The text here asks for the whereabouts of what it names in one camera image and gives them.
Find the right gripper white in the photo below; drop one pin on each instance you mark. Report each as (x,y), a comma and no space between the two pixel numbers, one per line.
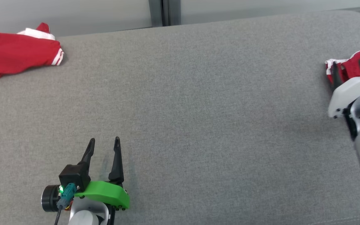
(344,93)

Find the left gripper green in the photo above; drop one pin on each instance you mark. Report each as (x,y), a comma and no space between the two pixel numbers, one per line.
(108,192)

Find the red white numbered jersey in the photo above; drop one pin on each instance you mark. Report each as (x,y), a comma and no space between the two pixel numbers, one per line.
(11,53)

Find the grey partition post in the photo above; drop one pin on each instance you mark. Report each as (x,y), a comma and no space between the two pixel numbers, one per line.
(164,12)

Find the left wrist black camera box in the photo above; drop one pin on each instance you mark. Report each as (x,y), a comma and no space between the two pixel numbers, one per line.
(73,175)

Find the left gripper black motor cylinder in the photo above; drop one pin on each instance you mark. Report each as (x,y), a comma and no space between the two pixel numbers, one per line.
(50,198)

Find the red shorts white stripe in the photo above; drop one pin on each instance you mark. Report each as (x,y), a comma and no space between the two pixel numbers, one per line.
(352,67)

